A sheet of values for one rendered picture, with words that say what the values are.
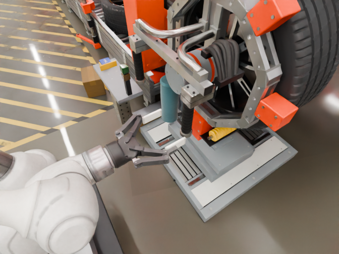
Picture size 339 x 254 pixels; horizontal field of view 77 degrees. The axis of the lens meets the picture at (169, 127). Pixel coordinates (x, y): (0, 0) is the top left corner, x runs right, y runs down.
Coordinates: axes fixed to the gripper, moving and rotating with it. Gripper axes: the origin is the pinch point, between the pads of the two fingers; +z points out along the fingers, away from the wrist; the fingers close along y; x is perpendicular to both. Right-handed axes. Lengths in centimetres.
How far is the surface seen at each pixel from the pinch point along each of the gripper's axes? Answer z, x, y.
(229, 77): 17.0, 14.8, 4.4
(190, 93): 6.1, 11.8, 1.2
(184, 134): 5.4, -6.7, 1.1
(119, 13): 50, -36, -160
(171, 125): 32, -69, -46
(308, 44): 39.3, 20.5, 10.2
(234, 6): 27.2, 26.8, -8.5
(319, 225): 70, -83, 56
